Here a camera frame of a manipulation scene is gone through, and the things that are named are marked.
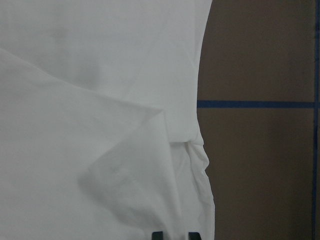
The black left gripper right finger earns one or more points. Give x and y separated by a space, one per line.
194 236

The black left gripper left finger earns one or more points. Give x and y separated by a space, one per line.
157 235

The white long-sleeve printed shirt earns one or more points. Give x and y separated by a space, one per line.
99 136

